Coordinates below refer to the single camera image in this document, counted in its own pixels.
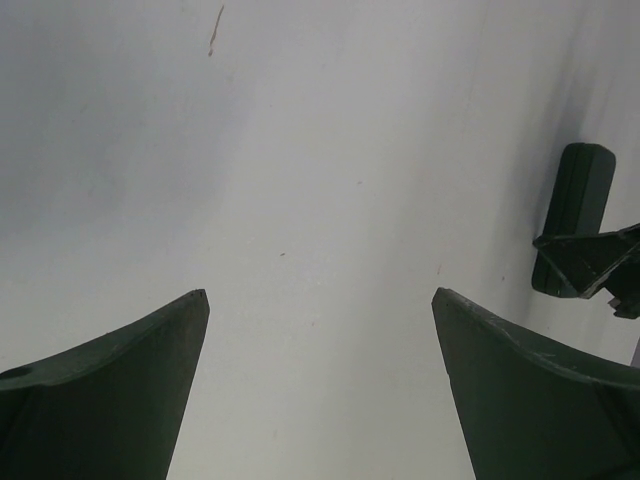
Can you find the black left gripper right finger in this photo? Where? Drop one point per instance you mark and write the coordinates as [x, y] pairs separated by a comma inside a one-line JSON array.
[[531, 407]]

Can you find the dark green glasses case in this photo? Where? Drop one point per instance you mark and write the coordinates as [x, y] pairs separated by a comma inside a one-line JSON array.
[[581, 190]]

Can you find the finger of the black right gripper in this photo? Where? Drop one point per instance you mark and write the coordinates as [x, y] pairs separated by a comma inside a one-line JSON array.
[[589, 263]]

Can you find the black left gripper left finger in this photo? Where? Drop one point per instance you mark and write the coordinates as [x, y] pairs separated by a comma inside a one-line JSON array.
[[110, 408]]

